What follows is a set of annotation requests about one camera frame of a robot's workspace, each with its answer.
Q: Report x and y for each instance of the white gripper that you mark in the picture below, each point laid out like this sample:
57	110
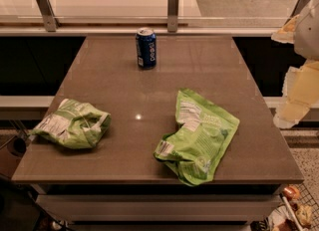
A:
307	36

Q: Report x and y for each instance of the blue pepsi can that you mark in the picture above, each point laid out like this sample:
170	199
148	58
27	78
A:
146	42

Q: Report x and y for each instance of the flat green chip bag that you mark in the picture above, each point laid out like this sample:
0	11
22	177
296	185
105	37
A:
204	133

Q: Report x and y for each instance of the grey drawer under table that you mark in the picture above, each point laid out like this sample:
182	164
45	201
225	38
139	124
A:
76	208

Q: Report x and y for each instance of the crumpled green chip bag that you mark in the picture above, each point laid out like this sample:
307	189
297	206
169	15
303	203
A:
74	125

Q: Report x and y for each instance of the right metal railing bracket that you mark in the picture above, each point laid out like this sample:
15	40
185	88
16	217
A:
302	2

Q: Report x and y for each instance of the metal railing bracket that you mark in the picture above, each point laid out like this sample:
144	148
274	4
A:
302	2
50	22
172	15

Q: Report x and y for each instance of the middle metal railing bracket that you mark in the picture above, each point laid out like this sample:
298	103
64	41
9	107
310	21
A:
172	15

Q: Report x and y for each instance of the wire basket with snacks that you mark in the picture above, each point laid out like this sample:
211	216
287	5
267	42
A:
298	211

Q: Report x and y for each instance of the left metal railing bracket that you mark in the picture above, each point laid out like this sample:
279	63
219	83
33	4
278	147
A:
50	22

